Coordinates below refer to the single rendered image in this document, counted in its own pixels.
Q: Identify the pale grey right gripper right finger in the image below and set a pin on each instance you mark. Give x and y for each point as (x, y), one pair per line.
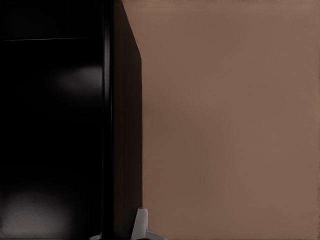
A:
(142, 223)

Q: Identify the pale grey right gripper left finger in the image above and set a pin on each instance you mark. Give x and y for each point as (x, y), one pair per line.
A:
(96, 237)

